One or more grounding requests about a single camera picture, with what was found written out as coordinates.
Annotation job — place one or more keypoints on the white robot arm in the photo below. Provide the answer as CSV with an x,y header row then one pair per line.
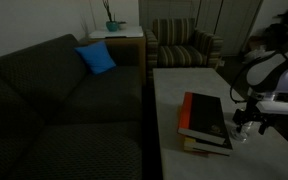
x,y
266,78

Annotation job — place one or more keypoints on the striped armchair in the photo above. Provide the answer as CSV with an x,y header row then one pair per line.
x,y
172,43

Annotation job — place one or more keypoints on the small white pot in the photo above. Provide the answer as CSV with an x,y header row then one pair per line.
x,y
122,25

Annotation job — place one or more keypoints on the dark grey sofa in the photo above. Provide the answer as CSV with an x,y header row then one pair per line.
x,y
59,121

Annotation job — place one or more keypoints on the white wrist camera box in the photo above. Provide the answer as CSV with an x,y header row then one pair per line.
x,y
273,107

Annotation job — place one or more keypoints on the wooden side table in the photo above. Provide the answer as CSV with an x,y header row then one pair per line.
x,y
126,50

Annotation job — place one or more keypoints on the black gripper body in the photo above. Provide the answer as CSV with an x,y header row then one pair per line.
x,y
252,113

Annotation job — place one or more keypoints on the white tray on side table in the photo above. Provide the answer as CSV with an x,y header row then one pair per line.
x,y
128,32

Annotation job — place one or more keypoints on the silver round bottle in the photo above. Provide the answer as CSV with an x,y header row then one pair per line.
x,y
247,126

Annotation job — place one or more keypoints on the blue cushion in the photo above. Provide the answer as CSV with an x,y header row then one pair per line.
x,y
97,57

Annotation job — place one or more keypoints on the black book orange spine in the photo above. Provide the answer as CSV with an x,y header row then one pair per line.
x,y
201,117

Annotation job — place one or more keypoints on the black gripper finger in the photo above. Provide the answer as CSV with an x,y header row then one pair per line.
x,y
262,128
239,128

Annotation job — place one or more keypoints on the teal plant pot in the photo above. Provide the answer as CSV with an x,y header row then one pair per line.
x,y
112,26

